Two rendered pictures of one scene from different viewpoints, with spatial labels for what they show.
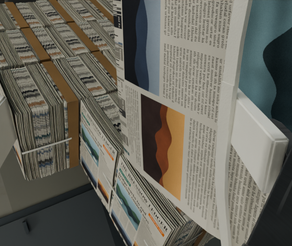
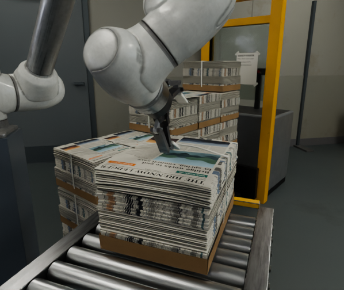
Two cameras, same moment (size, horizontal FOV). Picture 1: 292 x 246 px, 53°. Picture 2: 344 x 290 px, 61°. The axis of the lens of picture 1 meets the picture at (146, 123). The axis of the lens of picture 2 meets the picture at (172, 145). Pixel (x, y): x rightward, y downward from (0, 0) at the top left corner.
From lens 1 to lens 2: 67 cm
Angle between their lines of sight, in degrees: 16
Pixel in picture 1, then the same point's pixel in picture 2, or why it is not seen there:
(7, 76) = (193, 102)
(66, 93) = (176, 131)
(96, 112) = not seen: hidden behind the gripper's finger
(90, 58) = not seen: hidden behind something
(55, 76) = (187, 128)
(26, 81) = (188, 111)
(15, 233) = (76, 75)
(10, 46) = (210, 108)
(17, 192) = not seen: hidden behind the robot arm
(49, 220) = (78, 100)
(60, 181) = (105, 117)
